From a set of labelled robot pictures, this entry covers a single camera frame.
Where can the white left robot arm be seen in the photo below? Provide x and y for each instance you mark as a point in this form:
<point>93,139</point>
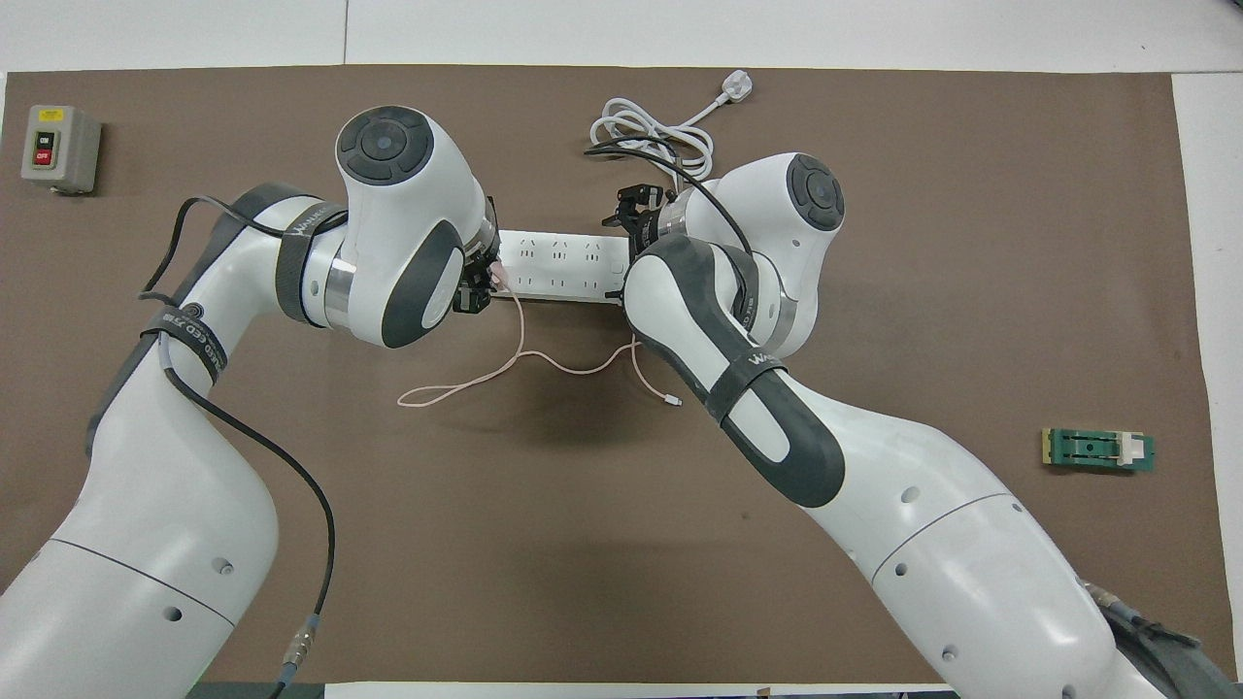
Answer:
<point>146,505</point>

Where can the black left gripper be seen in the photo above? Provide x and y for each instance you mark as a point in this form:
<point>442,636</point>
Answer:
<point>474,296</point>

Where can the grey on-off switch box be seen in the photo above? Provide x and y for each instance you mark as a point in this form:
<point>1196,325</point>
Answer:
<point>60,146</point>

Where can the green circuit board module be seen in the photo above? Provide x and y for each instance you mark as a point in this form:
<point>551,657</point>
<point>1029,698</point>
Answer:
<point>1092,449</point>

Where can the brown table mat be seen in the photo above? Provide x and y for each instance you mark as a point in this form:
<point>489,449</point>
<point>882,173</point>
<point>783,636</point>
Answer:
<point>544,544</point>

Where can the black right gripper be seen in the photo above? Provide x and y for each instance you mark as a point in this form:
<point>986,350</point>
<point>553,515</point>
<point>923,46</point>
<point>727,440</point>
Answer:
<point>643,218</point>

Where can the white power strip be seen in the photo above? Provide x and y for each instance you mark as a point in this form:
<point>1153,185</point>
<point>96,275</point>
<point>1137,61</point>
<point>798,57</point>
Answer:
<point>558,267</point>

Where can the pink charger adapter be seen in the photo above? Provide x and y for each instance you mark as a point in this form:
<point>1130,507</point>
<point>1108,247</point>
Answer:
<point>499,277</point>

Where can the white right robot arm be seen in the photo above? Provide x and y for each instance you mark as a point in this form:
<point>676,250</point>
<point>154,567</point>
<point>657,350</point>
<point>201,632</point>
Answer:
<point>923,515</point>

